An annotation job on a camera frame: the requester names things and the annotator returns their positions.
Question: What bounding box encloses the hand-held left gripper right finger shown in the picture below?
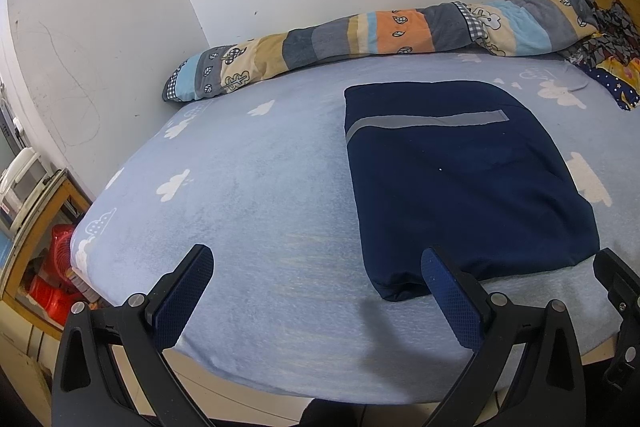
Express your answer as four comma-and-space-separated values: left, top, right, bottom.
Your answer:
420, 247, 586, 427

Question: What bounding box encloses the light blue cloud bed sheet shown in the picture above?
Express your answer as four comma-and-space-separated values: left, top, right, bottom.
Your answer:
70, 52, 640, 408

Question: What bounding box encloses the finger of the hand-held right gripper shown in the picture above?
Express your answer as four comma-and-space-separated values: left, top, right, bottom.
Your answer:
592, 248, 640, 393

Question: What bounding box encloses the striped rolled quilt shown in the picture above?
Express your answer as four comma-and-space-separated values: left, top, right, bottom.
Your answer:
161, 0, 601, 104

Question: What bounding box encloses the wooden side cabinet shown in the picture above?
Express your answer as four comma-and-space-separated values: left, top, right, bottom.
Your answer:
0, 167, 96, 408

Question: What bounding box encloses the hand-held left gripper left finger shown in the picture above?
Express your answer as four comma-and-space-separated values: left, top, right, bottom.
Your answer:
51, 244, 216, 427

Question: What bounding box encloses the dark patterned cloth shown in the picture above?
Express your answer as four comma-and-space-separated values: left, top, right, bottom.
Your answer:
557, 0, 640, 70

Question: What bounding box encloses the navy work jacket red collar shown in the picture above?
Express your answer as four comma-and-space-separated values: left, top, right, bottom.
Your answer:
344, 80, 601, 303

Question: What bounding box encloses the person's dark trouser leg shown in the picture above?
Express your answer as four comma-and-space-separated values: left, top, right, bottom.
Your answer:
297, 399, 363, 427

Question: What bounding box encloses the white plastic appliance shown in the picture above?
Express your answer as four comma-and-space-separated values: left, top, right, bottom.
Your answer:
0, 147, 56, 228

